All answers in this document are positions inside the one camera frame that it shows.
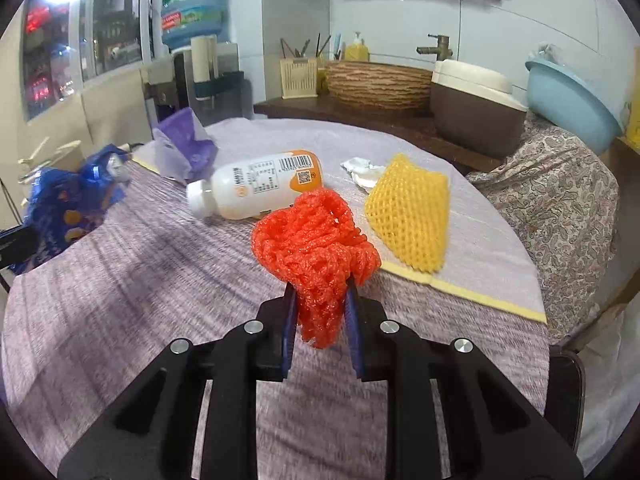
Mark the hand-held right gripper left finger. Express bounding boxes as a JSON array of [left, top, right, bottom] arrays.
[[57, 282, 301, 480]]

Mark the brass faucet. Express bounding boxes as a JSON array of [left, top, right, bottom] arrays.
[[416, 34, 453, 61]]

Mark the white plastic bottle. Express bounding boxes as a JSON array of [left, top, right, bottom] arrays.
[[186, 149, 325, 221]]

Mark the brown rice cooker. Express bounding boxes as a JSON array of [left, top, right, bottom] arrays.
[[430, 59, 528, 157]]

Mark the wicker basin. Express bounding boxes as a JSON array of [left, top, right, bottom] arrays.
[[324, 60, 433, 111]]

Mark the blue water jug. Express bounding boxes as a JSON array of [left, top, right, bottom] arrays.
[[160, 0, 226, 51]]

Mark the paisley cloth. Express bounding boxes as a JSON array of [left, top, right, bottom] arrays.
[[465, 110, 621, 346]]

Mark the blue snack bag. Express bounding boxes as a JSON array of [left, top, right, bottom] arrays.
[[12, 144, 132, 273]]

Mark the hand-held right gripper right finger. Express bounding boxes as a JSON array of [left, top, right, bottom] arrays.
[[345, 275, 586, 480]]

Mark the dark wooden counter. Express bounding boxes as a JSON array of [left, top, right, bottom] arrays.
[[254, 95, 503, 173]]

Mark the grey cloth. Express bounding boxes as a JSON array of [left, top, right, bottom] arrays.
[[537, 42, 571, 64]]

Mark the cream chopstick holder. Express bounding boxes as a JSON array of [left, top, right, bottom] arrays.
[[280, 56, 319, 99]]

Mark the white paper cup tube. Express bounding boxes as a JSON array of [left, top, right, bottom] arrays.
[[190, 35, 219, 83]]

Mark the yellow foam net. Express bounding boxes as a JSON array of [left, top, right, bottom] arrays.
[[364, 154, 451, 275]]

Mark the white ladle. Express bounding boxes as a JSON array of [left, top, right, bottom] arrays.
[[17, 137, 52, 167]]

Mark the bunch of dark chopsticks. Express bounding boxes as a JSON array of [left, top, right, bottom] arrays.
[[280, 34, 332, 59]]

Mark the blue plastic basin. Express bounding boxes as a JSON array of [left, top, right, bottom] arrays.
[[525, 57, 623, 155]]

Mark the red foam net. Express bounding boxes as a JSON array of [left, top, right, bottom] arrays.
[[251, 187, 382, 350]]

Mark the purple striped tablecloth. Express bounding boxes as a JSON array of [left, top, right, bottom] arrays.
[[0, 117, 551, 480]]

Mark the black trash bin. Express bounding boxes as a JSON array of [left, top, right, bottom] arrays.
[[542, 352, 587, 461]]

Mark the purple tissue pack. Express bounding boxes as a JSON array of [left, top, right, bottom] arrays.
[[152, 107, 219, 183]]

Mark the yellow soap dispenser bottle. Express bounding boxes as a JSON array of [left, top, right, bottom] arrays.
[[344, 31, 371, 62]]

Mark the aluminium frame window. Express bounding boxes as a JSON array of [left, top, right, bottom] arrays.
[[22, 0, 168, 121]]

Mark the dark green cup holder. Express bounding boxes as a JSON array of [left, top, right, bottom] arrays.
[[192, 72, 246, 101]]

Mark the crumpled white tissue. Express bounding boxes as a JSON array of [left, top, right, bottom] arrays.
[[341, 157, 387, 192]]

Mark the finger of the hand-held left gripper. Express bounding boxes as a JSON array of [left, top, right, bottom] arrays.
[[0, 227, 40, 271]]

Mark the water dispenser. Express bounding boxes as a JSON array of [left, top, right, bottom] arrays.
[[145, 42, 251, 126]]

